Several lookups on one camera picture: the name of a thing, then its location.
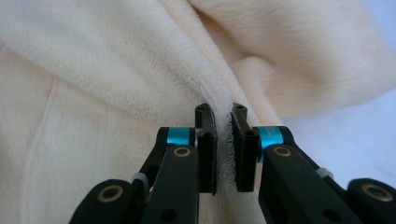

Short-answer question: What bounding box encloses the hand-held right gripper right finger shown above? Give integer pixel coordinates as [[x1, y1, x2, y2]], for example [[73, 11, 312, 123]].
[[230, 102, 261, 193]]

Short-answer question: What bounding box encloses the white foam mat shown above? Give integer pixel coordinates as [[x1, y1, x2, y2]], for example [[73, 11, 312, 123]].
[[279, 0, 396, 189]]

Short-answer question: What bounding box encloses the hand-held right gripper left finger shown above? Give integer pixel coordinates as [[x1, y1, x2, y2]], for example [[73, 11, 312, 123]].
[[194, 103, 218, 196]]

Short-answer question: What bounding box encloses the cream towel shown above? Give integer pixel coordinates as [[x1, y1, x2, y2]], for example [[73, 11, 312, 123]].
[[0, 0, 396, 224]]

